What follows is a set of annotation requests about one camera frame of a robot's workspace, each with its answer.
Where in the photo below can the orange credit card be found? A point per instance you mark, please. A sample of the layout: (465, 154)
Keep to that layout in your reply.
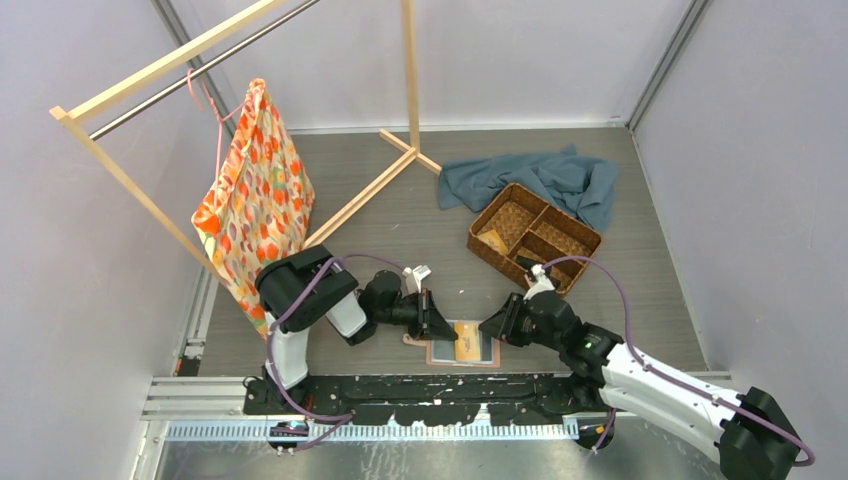
(493, 240)

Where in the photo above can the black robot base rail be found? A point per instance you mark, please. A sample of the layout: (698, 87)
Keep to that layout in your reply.
(508, 399)

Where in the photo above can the blue-grey crumpled cloth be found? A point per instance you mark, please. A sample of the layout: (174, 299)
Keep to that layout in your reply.
(582, 186)

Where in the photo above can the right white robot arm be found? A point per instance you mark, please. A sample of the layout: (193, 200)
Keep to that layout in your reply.
(746, 434)

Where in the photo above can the yellow credit card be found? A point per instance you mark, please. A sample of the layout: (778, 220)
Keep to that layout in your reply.
(468, 345)

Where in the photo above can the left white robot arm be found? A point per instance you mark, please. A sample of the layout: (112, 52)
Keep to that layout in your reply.
(298, 291)

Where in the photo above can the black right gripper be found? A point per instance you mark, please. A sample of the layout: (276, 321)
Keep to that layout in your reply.
(504, 323)

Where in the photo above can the orange floral hanging garment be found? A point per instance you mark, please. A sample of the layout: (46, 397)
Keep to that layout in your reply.
(258, 207)

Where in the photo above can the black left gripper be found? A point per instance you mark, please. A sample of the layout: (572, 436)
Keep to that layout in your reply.
(429, 322)

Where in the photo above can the pink clothes hanger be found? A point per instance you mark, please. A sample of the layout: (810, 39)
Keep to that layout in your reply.
(219, 118)

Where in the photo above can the woven wicker divided basket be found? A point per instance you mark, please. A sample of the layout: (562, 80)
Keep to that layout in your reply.
(535, 228)

